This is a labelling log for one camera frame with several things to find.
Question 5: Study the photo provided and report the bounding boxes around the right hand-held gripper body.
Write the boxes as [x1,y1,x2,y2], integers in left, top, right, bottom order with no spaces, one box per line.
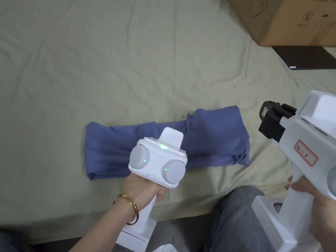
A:
[251,90,336,252]

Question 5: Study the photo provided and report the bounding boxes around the black flat tablet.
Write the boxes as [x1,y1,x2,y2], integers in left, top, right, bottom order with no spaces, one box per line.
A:
[271,46,336,71]

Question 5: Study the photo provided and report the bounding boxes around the person's left hand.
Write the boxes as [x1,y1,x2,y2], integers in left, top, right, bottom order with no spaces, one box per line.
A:
[123,172,169,211]

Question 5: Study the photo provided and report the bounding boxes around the person's left forearm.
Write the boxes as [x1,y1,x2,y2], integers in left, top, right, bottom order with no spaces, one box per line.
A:
[70,194,141,252]

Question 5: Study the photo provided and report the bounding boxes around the person's right forearm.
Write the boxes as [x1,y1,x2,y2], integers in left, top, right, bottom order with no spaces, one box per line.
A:
[311,235,336,252]

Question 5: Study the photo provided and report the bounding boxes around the brown cardboard carton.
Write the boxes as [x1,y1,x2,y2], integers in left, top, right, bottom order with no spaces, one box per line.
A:
[227,0,336,48]

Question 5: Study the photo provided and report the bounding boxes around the person's right hand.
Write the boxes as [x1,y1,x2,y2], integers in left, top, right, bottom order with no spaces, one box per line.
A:
[285,175,336,237]

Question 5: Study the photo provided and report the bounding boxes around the dark blue shirt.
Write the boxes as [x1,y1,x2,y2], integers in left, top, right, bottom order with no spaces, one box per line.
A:
[84,105,251,182]

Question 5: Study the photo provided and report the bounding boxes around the person's legs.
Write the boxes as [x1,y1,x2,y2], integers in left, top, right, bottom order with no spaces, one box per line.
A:
[0,186,274,252]

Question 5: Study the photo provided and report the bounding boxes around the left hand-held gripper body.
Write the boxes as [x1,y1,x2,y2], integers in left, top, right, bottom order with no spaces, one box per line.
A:
[115,127,188,246]

